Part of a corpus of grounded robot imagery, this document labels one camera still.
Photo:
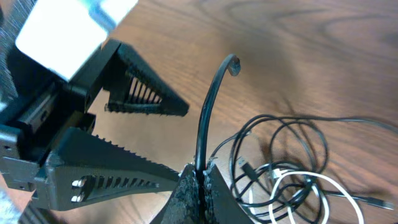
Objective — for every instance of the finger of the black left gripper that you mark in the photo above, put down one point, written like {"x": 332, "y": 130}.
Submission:
{"x": 83, "y": 169}
{"x": 135, "y": 87}

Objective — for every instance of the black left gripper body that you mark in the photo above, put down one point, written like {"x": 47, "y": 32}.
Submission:
{"x": 32, "y": 120}

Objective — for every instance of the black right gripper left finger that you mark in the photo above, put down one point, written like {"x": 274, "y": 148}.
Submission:
{"x": 183, "y": 204}

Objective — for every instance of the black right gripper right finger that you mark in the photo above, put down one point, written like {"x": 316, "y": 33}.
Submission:
{"x": 220, "y": 205}

